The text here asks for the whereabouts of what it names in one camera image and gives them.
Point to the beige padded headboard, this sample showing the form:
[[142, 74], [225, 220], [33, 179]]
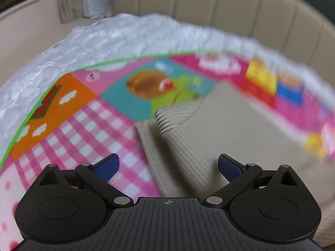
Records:
[[292, 27]]

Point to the colourful cartoon play mat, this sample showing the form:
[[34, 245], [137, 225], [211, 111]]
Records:
[[91, 113]]

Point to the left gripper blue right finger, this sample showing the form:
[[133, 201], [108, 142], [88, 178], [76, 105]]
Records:
[[240, 177]]

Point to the white quilted mattress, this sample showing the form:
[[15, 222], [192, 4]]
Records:
[[125, 36]]

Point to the beige striped knit garment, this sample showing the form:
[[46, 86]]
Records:
[[182, 144]]

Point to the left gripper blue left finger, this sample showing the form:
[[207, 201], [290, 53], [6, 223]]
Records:
[[96, 177]]

